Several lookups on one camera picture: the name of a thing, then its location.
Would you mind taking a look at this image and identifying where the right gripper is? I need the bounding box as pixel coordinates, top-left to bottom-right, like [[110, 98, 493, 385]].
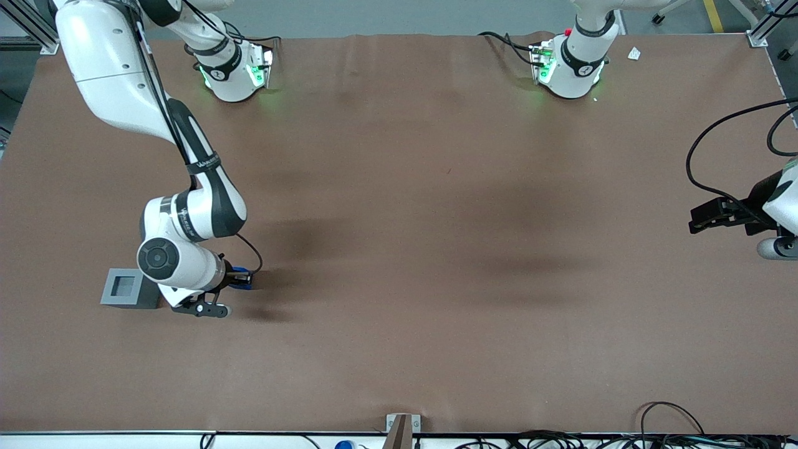
[[158, 267, 254, 310]]

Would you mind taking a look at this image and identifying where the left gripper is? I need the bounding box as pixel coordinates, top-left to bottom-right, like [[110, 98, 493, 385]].
[[689, 158, 798, 236]]

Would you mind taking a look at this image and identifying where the gray square base block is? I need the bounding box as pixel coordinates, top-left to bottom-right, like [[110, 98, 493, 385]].
[[100, 268, 163, 310]]

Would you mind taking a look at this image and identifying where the brown table cover mat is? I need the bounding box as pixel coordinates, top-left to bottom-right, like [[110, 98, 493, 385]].
[[0, 31, 798, 435]]

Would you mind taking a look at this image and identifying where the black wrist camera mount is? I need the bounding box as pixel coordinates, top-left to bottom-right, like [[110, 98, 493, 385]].
[[171, 301, 232, 319]]

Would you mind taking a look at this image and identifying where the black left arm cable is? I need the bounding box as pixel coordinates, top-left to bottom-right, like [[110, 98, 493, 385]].
[[686, 98, 798, 210]]

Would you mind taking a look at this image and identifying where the black looped cable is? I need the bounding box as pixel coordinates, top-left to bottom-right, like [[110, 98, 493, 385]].
[[640, 402, 706, 437]]

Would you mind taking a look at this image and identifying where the aluminium frame post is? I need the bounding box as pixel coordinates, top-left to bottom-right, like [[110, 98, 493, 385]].
[[0, 0, 63, 56], [729, 0, 798, 48]]

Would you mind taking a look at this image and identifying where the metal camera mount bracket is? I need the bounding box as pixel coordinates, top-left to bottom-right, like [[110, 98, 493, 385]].
[[382, 413, 422, 449]]

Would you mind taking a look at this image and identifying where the black base power cable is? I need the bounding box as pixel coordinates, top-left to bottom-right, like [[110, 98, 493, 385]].
[[478, 31, 543, 67]]

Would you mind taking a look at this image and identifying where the black cable bundle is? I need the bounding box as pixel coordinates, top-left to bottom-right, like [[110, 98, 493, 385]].
[[454, 429, 798, 449]]

